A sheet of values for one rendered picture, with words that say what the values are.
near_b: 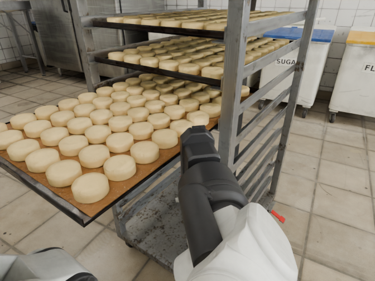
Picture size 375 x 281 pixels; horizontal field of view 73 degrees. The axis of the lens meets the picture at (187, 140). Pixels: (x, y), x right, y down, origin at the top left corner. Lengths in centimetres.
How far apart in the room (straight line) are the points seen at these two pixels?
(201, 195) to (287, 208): 128
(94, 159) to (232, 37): 32
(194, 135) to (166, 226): 81
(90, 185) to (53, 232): 112
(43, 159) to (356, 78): 236
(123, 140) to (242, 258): 33
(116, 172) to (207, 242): 20
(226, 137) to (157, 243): 67
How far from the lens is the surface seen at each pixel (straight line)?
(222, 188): 32
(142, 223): 120
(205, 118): 55
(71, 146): 49
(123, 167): 41
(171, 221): 119
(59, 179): 42
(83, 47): 80
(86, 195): 38
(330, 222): 157
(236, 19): 49
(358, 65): 250
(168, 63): 64
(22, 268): 65
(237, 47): 49
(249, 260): 22
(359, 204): 176
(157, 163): 44
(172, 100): 66
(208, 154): 39
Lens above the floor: 103
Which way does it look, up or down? 30 degrees down
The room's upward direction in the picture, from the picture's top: straight up
